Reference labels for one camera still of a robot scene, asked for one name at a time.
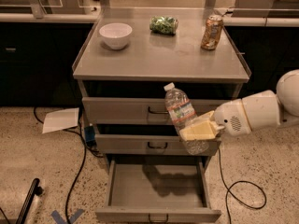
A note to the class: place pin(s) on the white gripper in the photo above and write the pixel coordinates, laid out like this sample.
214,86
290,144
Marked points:
230,118

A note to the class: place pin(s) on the clear plastic water bottle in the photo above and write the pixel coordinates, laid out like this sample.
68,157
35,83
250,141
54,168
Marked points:
181,112

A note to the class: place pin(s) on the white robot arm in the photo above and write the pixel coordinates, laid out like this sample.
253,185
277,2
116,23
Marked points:
251,113

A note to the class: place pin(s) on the grey metal drawer cabinet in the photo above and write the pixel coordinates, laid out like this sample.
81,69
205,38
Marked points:
152,60

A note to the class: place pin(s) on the bottom grey drawer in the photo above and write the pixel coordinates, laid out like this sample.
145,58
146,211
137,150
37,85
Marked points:
157,190

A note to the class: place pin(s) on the grey drawer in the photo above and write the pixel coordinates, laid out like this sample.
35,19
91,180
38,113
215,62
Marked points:
138,111
140,144
157,190

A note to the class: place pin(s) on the middle grey drawer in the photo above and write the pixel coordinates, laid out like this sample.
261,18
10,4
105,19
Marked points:
140,144

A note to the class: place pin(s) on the top grey drawer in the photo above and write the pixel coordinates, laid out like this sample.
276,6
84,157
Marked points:
138,111

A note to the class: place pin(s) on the dark counter cabinet left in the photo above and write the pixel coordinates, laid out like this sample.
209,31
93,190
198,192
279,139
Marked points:
36,61

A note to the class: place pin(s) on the orange soda can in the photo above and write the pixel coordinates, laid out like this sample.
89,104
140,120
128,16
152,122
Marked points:
212,34

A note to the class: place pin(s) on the green snack bag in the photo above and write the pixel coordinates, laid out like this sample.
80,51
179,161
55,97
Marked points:
163,25

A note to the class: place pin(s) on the blue power adapter box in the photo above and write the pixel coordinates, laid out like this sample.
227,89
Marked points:
89,136

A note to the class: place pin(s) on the white ceramic bowl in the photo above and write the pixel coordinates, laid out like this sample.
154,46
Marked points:
116,35

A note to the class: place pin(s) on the white paper sheet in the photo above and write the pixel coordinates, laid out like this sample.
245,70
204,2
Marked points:
60,120

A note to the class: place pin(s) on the black bar lower left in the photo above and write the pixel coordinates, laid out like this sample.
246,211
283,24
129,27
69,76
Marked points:
34,190

